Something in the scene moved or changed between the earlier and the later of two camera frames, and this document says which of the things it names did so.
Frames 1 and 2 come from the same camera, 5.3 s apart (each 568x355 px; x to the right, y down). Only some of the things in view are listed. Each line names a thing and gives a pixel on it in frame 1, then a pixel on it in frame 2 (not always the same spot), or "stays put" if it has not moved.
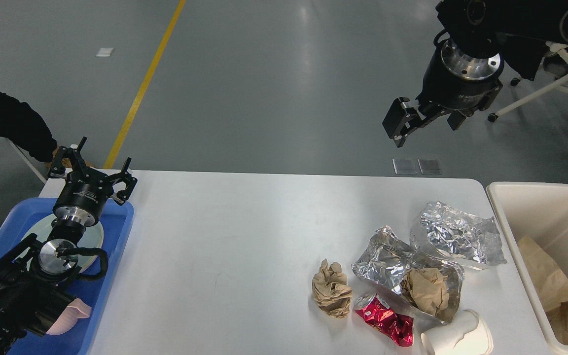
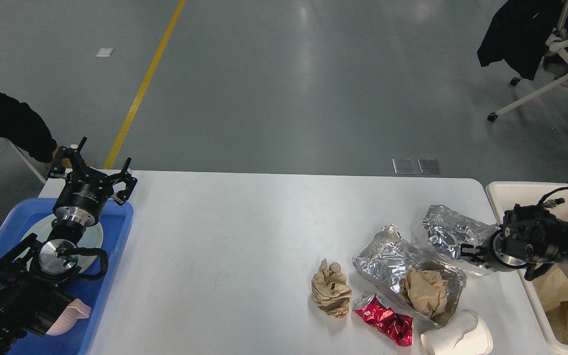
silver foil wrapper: x=456 y=231 stays put
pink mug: x=76 y=309 stays put
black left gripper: x=82 y=203 stays put
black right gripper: x=452 y=80 to x=506 y=249
